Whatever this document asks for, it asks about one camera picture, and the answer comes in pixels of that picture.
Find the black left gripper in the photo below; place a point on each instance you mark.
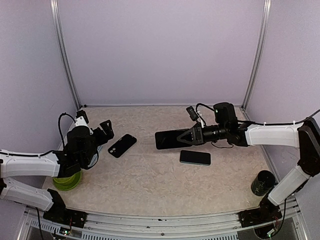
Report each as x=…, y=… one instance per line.
x=109, y=133

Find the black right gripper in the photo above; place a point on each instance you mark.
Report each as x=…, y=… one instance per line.
x=198, y=137

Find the black phone front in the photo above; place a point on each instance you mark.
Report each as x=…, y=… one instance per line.
x=165, y=140

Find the black phone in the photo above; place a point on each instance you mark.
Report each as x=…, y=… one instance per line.
x=165, y=140
x=195, y=157

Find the black phone case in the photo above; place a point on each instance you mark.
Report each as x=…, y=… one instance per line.
x=122, y=145

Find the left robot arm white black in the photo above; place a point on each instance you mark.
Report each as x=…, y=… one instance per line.
x=80, y=153

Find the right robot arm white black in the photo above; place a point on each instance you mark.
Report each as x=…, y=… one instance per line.
x=303, y=135

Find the black phone middle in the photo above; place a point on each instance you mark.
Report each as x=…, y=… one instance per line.
x=195, y=157

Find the light blue phone case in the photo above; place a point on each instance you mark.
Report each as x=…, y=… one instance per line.
x=95, y=157

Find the green bowl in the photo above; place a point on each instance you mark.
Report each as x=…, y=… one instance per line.
x=65, y=181

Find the green saucer plate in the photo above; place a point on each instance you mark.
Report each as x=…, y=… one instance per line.
x=78, y=177

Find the dark green cup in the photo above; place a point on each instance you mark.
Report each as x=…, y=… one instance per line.
x=263, y=183

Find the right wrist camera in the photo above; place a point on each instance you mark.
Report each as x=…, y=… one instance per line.
x=194, y=116

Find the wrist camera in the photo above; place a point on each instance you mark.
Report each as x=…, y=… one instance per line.
x=81, y=119
x=194, y=116

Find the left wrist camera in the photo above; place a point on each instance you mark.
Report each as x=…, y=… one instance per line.
x=81, y=119

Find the aluminium front rail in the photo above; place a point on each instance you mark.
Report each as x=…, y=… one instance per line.
x=230, y=225

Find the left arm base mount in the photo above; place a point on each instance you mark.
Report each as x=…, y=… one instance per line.
x=59, y=213

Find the right aluminium frame post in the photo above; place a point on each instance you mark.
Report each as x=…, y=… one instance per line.
x=258, y=53

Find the aluminium frame post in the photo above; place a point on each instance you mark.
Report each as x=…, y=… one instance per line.
x=258, y=53
x=54, y=5

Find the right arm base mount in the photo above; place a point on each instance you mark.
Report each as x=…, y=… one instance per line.
x=264, y=213

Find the left aluminium frame post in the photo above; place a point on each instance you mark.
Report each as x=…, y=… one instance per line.
x=54, y=5

